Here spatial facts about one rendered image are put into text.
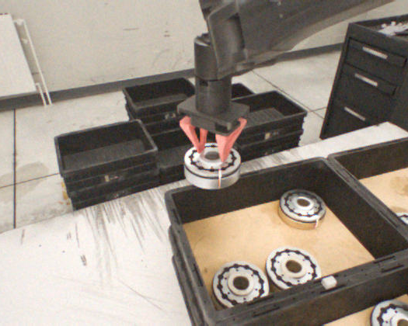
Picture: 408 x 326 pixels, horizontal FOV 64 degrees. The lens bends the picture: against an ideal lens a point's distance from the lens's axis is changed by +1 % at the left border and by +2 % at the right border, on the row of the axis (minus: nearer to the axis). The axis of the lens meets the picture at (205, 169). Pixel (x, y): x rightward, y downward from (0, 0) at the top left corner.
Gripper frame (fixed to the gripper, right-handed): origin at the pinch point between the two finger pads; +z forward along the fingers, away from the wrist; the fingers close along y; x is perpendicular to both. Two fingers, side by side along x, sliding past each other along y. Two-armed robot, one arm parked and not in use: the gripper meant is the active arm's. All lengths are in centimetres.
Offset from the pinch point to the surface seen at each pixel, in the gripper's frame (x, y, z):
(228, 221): -5.9, -0.7, 22.5
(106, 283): 16.1, 19.1, 35.4
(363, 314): 0.0, -31.6, 23.0
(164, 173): -47, 56, 60
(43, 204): -25, 136, 103
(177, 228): 9.1, 1.9, 12.6
